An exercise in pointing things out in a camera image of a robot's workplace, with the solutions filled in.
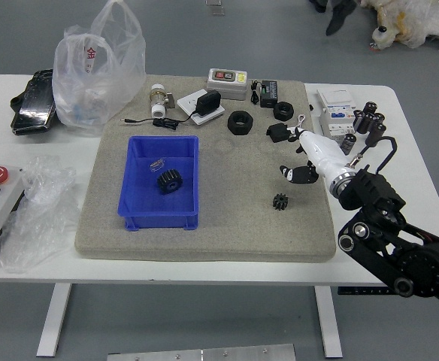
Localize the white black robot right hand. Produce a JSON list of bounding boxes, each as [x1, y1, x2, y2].
[[279, 126, 352, 191]]

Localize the big black gear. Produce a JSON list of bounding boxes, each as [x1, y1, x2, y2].
[[156, 168, 184, 196]]

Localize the small black hex nut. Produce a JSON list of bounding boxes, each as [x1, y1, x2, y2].
[[273, 101, 295, 121]]

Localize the big black hex nut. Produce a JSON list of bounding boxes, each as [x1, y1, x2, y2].
[[227, 110, 254, 135]]

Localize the blue plastic box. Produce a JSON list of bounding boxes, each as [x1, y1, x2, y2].
[[117, 135, 201, 232]]

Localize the grey push-button control box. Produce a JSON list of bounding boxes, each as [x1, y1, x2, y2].
[[0, 163, 26, 270]]

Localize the white circuit breaker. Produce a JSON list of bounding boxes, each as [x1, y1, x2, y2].
[[319, 102, 359, 143]]

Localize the black rectangular power module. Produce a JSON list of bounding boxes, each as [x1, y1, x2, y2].
[[260, 79, 280, 108]]

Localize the grey-brown foam mat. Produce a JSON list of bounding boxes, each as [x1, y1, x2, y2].
[[74, 74, 337, 263]]

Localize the person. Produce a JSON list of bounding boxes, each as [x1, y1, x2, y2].
[[308, 0, 358, 37]]

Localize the black table control panel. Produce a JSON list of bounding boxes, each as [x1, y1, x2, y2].
[[338, 287, 392, 296]]

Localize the plastic-wrapped plush toy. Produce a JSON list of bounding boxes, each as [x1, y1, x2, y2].
[[358, 0, 439, 59]]

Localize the small clear plastic bag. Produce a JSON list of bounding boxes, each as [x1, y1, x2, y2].
[[147, 157, 167, 174]]

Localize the white table leg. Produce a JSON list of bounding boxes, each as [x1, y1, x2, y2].
[[314, 285, 344, 359], [35, 284, 73, 357]]

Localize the brass valve with white ends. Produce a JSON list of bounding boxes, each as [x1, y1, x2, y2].
[[147, 83, 177, 118]]

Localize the small metal floor plate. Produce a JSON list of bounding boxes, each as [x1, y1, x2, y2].
[[205, 0, 226, 17]]

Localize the white plastic shopping bag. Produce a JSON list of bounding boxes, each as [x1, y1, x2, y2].
[[52, 0, 147, 137]]

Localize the crumpled clear plastic bag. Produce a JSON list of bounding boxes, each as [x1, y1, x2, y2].
[[0, 154, 81, 274]]

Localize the black glossy pouch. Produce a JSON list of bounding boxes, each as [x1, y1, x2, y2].
[[10, 68, 58, 135]]

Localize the black buzzer module with wires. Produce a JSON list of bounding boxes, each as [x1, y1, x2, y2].
[[266, 114, 306, 144]]

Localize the grey two-button switch box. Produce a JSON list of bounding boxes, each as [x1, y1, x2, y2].
[[206, 68, 249, 101]]

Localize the black power adapter with cord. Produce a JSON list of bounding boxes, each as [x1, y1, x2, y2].
[[120, 89, 223, 132]]

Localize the white wall socket plate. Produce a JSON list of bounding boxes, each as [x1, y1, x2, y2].
[[177, 89, 227, 127]]

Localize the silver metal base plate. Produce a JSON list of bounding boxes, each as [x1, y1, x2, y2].
[[106, 343, 296, 361]]

